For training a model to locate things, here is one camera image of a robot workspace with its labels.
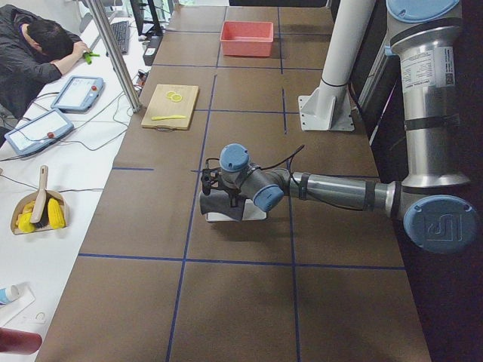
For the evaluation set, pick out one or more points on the sleeping person black jacket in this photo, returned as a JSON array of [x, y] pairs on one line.
[[34, 52]]

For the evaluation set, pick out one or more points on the yellow plastic knife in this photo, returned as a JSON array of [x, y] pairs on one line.
[[167, 117]]

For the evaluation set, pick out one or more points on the pink plastic bin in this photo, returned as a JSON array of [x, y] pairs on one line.
[[247, 38]]

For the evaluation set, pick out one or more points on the aluminium frame post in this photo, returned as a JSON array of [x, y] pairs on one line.
[[117, 61]]

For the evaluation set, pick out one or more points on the teach pendant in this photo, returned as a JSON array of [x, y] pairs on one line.
[[78, 94], [39, 133]]

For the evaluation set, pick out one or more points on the black power box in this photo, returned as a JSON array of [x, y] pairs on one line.
[[151, 50]]

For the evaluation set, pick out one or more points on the wooden handled brush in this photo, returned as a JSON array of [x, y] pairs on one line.
[[39, 217]]

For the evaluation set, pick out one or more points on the far teach pendant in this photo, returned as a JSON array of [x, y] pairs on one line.
[[78, 94]]

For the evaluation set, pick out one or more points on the bamboo cutting board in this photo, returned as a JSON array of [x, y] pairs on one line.
[[160, 105]]

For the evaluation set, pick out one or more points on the white blue tube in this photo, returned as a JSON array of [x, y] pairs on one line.
[[9, 294]]

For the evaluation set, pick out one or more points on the black keyboard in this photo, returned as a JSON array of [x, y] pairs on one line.
[[121, 31]]

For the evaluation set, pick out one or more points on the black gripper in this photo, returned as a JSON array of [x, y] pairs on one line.
[[229, 191]]

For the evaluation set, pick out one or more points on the green toy object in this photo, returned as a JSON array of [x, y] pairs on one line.
[[89, 56]]

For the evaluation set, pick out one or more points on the white rack tray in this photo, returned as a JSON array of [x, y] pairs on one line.
[[246, 211]]

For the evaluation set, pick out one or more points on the near teach pendant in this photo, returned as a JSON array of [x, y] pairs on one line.
[[39, 133]]

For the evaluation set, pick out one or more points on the yellow toy corn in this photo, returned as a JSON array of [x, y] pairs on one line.
[[55, 214]]

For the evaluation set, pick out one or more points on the grey wiping cloth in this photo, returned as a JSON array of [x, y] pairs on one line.
[[217, 201]]

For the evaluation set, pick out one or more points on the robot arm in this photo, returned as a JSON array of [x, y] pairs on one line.
[[421, 34]]

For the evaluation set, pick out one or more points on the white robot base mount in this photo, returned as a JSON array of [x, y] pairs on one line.
[[328, 107]]

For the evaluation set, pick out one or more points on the beige dustpan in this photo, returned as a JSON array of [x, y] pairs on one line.
[[20, 221]]

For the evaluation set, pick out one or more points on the red cylinder bottle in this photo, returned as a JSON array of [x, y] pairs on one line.
[[19, 342]]

